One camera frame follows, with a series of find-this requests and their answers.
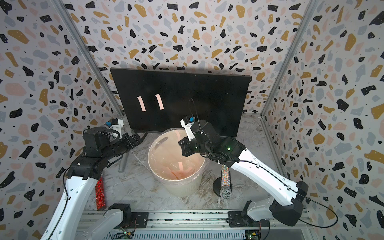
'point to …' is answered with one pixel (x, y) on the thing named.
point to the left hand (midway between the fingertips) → (143, 135)
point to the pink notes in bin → (182, 173)
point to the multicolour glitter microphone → (225, 190)
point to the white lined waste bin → (164, 151)
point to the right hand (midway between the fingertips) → (178, 143)
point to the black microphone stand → (217, 186)
